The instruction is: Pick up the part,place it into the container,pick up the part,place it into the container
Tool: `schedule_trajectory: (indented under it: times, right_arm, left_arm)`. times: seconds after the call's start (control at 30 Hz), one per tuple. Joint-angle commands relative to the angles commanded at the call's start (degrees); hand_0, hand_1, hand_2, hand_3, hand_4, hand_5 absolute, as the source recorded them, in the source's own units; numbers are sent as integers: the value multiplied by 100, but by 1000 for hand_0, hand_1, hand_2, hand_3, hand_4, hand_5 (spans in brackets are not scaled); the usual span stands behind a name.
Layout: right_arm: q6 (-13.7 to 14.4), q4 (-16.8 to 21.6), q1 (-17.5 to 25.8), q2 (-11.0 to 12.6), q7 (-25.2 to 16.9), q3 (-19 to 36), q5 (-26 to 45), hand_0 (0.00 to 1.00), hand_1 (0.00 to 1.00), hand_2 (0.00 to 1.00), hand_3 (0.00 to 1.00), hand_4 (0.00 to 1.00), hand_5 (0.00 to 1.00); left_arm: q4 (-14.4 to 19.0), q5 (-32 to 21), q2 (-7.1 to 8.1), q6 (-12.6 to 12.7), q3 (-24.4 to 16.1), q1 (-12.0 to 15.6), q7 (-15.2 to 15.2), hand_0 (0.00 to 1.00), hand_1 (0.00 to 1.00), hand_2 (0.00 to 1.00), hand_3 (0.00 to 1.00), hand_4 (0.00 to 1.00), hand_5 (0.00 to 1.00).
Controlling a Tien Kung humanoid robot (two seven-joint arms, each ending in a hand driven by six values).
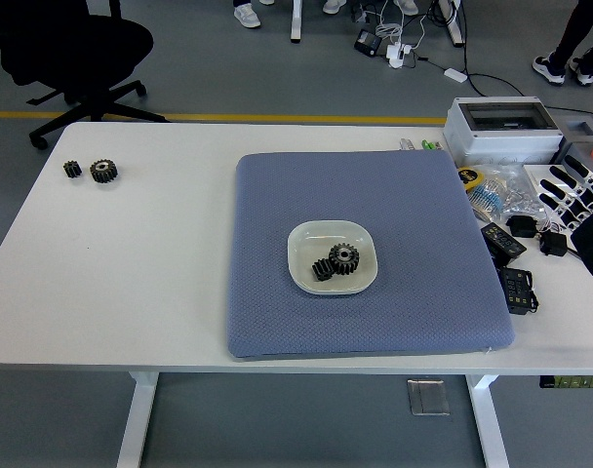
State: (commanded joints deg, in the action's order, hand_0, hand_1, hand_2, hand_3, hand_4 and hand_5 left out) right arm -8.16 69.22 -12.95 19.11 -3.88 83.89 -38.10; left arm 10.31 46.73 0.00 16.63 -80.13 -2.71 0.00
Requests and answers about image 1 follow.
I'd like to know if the metal floor plate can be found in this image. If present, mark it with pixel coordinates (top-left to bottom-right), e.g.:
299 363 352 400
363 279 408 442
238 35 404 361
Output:
406 377 452 417

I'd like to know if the white table leg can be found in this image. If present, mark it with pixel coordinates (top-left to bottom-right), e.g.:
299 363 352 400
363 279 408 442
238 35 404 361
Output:
115 370 160 468
464 373 511 468

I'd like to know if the large black gear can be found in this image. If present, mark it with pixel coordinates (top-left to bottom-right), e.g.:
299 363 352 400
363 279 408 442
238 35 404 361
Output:
89 158 120 184
328 243 361 276

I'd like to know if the clear bag of metal parts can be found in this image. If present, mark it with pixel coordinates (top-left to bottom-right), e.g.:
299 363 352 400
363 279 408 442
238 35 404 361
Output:
486 163 556 223

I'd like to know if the person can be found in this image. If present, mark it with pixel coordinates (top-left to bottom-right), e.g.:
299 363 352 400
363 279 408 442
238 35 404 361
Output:
533 0 593 87

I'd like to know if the grey electrical enclosure box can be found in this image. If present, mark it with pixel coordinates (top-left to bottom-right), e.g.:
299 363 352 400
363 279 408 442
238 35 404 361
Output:
445 96 566 167

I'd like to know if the black office chair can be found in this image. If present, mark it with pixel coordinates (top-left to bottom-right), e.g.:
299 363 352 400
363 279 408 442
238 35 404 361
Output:
0 0 171 150

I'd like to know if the blue-grey quilted mat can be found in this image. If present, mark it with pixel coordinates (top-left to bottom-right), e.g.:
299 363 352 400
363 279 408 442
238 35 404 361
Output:
225 150 516 361

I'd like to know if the grey block with square hole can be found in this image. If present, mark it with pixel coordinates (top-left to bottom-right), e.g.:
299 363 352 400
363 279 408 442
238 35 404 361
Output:
552 115 593 184

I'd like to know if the white cable bundle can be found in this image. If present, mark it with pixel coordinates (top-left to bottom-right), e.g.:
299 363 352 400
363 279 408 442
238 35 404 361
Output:
374 0 427 50

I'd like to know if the white power adapter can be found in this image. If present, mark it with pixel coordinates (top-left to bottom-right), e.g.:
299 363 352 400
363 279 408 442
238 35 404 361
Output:
386 42 415 69

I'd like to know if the bag of blue resistors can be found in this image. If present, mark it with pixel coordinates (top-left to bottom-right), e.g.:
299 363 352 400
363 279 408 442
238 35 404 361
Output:
468 178 510 226

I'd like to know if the small black adapter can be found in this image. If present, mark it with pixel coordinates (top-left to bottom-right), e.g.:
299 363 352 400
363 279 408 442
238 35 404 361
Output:
505 214 539 239
539 232 569 256

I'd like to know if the white switch plate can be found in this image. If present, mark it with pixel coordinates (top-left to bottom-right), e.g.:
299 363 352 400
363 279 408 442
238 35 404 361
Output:
523 164 571 196

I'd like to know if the white square dish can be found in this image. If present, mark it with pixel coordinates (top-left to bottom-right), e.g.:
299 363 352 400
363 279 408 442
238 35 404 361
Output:
286 219 379 295

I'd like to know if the black device on floor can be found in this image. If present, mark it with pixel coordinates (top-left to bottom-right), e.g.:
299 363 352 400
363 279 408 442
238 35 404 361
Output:
353 27 383 58

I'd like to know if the green label strip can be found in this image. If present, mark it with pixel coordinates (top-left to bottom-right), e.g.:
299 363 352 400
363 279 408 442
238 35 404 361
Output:
538 374 593 390

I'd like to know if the black floor cable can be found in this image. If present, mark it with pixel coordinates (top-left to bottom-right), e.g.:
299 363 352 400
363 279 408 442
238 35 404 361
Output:
425 0 593 121

